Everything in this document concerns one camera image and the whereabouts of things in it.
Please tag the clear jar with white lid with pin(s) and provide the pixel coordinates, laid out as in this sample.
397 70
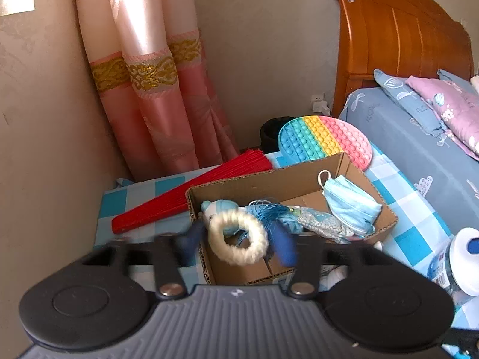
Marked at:
458 269

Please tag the pink curtain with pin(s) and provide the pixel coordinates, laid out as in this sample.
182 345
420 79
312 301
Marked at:
149 101

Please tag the white wall socket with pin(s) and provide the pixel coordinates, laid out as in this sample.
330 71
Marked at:
318 101

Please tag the blue floral bed sheet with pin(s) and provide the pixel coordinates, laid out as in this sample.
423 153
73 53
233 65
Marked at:
404 149

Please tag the blue tassel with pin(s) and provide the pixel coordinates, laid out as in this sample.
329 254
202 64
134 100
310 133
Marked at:
271 213

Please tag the red folding fan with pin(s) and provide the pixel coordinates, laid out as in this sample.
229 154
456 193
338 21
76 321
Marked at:
194 194

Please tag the wooden bed headboard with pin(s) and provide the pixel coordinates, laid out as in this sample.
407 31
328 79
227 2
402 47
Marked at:
396 37

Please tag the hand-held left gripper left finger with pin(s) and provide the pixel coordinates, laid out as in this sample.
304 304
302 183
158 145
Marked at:
191 239

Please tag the cream fluffy scrunchie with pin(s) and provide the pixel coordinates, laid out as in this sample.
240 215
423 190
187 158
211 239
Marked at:
258 239

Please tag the rainbow pop bubble toy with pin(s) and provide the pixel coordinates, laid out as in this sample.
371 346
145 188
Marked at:
329 138

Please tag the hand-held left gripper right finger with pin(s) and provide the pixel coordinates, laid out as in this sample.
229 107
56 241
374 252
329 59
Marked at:
284 246

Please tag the pink floral pillow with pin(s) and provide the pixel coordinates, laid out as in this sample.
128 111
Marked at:
449 104

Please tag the black waste bin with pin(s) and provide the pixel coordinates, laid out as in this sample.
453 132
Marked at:
273 134

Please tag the patterned fabric pouch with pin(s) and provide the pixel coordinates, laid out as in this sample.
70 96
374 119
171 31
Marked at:
322 224

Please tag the blue face mask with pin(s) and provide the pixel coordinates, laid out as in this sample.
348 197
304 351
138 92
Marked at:
348 202

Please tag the cardboard box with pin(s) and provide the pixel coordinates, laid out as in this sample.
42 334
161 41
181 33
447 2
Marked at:
295 181

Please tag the blue floral pillow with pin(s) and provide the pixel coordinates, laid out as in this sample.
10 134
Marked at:
408 99

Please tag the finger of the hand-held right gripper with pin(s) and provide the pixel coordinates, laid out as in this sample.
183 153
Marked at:
464 342
472 245

